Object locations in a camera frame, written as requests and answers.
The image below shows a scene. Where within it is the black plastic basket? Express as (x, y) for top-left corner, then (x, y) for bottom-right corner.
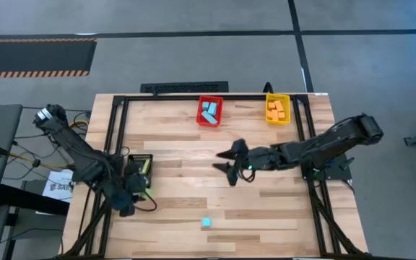
(126, 153), (155, 189)

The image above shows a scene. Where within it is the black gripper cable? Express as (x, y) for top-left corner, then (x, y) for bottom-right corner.
(237, 166), (257, 184)
(134, 187), (158, 213)

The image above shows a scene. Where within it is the white printed paper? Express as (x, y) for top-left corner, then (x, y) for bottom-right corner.
(43, 168), (74, 204)

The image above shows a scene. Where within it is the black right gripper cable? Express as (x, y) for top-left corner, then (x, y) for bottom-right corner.
(237, 166), (257, 184)

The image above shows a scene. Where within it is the yellow plastic basket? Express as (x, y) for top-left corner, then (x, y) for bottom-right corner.
(264, 92), (292, 126)

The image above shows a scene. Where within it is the black floor grille strip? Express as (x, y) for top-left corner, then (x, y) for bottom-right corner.
(139, 81), (230, 94)

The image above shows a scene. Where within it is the yellow cable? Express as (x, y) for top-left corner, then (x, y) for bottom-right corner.
(8, 120), (88, 170)

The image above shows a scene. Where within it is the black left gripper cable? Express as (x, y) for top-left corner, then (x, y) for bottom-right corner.
(134, 187), (158, 213)

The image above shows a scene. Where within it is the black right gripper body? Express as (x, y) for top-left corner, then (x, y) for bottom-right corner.
(243, 143), (285, 172)

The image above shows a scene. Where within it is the red plastic basket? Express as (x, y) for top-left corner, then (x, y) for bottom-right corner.
(195, 95), (225, 129)

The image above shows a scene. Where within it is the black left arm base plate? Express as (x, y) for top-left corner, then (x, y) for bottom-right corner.
(71, 158), (122, 183)

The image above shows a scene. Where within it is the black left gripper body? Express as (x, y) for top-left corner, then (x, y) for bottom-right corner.
(105, 168), (137, 218)

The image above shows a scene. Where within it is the black hazard-striped floor mat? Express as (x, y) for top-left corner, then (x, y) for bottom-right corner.
(0, 38), (98, 79)

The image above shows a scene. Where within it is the black aluminium table frame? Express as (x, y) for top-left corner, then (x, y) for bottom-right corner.
(61, 92), (366, 260)

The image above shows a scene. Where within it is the black beam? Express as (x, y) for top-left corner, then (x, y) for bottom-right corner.
(0, 183), (70, 217)

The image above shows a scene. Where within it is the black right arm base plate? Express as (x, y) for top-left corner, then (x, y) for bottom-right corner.
(299, 153), (353, 182)

